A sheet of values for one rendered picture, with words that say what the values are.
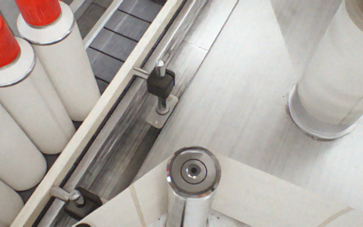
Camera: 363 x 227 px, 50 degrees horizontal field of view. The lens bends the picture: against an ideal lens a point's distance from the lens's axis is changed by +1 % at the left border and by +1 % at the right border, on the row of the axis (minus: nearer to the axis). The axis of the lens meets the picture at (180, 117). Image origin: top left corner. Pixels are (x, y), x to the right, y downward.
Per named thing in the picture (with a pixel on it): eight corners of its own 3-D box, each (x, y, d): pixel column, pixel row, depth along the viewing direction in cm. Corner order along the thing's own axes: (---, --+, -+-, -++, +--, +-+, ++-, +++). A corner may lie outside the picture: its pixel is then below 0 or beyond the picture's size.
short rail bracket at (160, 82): (167, 122, 54) (165, 75, 43) (148, 114, 55) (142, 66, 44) (177, 105, 55) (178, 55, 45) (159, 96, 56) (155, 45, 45)
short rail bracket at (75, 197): (99, 238, 47) (78, 215, 36) (56, 214, 48) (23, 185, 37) (113, 214, 48) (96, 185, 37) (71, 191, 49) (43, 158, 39)
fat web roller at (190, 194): (195, 256, 41) (210, 215, 25) (158, 235, 42) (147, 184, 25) (213, 217, 43) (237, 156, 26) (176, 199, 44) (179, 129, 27)
